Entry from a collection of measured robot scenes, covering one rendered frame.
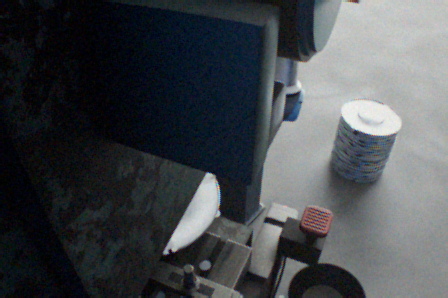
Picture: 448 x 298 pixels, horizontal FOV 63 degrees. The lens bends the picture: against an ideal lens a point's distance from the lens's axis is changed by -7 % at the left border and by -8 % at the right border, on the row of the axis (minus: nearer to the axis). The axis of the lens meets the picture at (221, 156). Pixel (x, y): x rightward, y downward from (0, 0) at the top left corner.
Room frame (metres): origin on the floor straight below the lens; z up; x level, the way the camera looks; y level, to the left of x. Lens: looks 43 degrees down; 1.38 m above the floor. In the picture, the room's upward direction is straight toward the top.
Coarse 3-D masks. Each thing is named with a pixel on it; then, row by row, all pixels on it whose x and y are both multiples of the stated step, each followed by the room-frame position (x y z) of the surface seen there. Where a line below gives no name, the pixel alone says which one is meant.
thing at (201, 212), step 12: (216, 180) 0.57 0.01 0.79; (204, 192) 0.54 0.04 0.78; (216, 192) 0.54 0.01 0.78; (192, 204) 0.51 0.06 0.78; (204, 204) 0.51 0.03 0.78; (216, 204) 0.51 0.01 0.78; (192, 216) 0.48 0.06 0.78; (204, 216) 0.48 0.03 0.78; (180, 228) 0.45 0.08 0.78; (192, 228) 0.45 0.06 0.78; (204, 228) 0.45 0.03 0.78; (180, 240) 0.42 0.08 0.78; (192, 240) 0.42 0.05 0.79; (168, 252) 0.39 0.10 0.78
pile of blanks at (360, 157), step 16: (352, 128) 1.35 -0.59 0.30; (336, 144) 1.42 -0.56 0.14; (352, 144) 1.33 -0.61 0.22; (368, 144) 1.30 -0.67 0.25; (384, 144) 1.30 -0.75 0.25; (336, 160) 1.40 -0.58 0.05; (352, 160) 1.32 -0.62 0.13; (368, 160) 1.29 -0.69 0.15; (384, 160) 1.31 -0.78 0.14; (352, 176) 1.31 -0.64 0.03; (368, 176) 1.29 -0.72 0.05
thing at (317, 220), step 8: (312, 208) 0.51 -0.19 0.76; (320, 208) 0.51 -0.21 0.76; (304, 216) 0.49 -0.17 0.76; (312, 216) 0.49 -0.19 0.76; (320, 216) 0.49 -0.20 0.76; (328, 216) 0.49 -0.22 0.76; (304, 224) 0.47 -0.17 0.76; (312, 224) 0.47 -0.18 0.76; (320, 224) 0.47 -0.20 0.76; (328, 224) 0.47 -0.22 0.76; (304, 232) 0.46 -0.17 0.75; (312, 232) 0.45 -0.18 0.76; (320, 232) 0.45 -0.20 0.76; (328, 232) 0.45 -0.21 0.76
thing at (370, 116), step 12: (348, 108) 1.50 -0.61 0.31; (360, 108) 1.50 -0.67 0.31; (372, 108) 1.50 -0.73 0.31; (384, 108) 1.50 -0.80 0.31; (348, 120) 1.40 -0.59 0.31; (360, 120) 1.40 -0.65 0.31; (372, 120) 1.40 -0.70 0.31; (384, 120) 1.40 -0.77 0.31; (396, 120) 1.41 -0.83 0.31; (360, 132) 1.32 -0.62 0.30; (372, 132) 1.32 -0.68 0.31; (384, 132) 1.32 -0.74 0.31
